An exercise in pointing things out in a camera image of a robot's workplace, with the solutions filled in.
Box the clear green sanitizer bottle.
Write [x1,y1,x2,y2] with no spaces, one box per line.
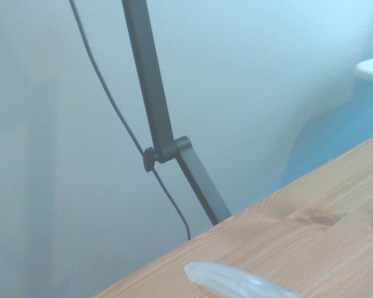
[184,261,302,298]

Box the black jointed camera stand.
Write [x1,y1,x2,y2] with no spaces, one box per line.
[121,0,233,227]

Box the thin black cable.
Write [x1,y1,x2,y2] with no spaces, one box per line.
[68,0,191,242]

